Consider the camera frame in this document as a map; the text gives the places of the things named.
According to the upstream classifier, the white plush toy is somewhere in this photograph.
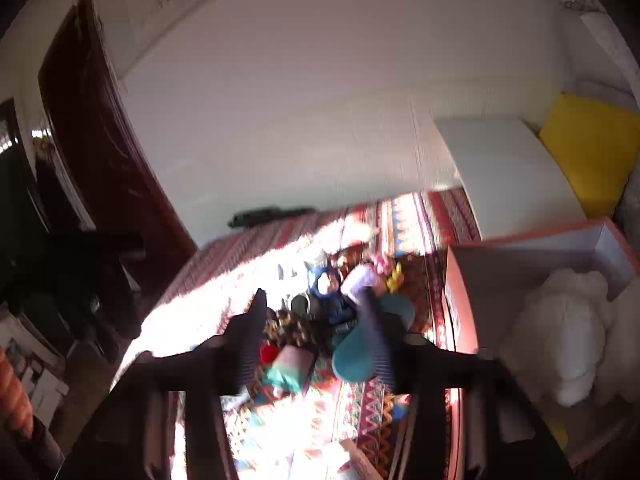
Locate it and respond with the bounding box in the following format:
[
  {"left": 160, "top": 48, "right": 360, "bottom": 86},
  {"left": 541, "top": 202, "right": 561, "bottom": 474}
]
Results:
[
  {"left": 596, "top": 280, "right": 639, "bottom": 404},
  {"left": 500, "top": 268, "right": 612, "bottom": 408}
]

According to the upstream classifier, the blue cat figurine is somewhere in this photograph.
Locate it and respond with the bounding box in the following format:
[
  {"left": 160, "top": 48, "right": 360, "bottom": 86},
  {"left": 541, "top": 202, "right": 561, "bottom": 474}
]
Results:
[{"left": 307, "top": 266, "right": 357, "bottom": 340}]

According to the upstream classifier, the patterned red tablecloth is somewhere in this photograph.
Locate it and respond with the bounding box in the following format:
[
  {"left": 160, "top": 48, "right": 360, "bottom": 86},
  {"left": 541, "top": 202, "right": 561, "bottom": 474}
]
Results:
[{"left": 122, "top": 188, "right": 480, "bottom": 479}]

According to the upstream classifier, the teal glasses case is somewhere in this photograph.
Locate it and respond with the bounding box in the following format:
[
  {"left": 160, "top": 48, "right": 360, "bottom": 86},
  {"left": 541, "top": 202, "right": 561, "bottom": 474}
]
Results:
[{"left": 332, "top": 294, "right": 416, "bottom": 384}]

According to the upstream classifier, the pink storage box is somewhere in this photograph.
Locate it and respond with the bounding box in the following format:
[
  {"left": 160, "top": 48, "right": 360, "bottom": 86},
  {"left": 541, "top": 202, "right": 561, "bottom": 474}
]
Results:
[{"left": 438, "top": 218, "right": 639, "bottom": 469}]

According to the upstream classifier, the yellow flower decoration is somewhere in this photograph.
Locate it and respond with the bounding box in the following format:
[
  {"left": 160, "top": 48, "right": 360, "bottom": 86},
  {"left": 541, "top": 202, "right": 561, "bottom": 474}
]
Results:
[{"left": 386, "top": 262, "right": 405, "bottom": 294}]

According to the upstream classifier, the pink flower decoration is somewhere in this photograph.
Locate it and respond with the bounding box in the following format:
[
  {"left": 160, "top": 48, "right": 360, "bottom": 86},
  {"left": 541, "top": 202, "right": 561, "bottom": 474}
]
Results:
[{"left": 370, "top": 254, "right": 395, "bottom": 276}]

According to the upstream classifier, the purple woven flower basket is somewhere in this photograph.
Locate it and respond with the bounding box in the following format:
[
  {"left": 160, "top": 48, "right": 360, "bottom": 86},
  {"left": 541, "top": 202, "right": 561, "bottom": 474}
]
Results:
[{"left": 341, "top": 263, "right": 387, "bottom": 304}]

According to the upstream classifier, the pink green tube pouch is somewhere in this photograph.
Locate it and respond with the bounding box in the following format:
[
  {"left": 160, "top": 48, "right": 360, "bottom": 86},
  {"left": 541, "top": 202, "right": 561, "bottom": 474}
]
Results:
[{"left": 262, "top": 346, "right": 314, "bottom": 393}]

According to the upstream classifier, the dark metal cup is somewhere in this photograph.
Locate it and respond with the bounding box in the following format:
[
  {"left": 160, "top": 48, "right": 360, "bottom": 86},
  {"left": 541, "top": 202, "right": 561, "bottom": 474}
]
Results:
[{"left": 290, "top": 292, "right": 310, "bottom": 318}]

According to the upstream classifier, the white foam block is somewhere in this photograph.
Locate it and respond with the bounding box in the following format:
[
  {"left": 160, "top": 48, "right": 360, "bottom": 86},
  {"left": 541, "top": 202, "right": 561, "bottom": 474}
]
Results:
[{"left": 435, "top": 116, "right": 586, "bottom": 240}]

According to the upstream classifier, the black remote control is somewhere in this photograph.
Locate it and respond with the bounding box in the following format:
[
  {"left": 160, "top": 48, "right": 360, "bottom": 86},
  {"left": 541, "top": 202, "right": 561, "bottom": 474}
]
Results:
[{"left": 228, "top": 207, "right": 317, "bottom": 229}]

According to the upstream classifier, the dark red wooden door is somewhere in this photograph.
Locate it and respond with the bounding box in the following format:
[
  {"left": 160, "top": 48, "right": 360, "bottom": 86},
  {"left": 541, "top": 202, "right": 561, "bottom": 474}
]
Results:
[{"left": 38, "top": 0, "right": 196, "bottom": 297}]

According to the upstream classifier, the yellow pillow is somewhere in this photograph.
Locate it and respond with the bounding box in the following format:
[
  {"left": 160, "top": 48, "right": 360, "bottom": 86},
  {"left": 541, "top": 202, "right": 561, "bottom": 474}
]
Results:
[{"left": 539, "top": 93, "right": 639, "bottom": 218}]

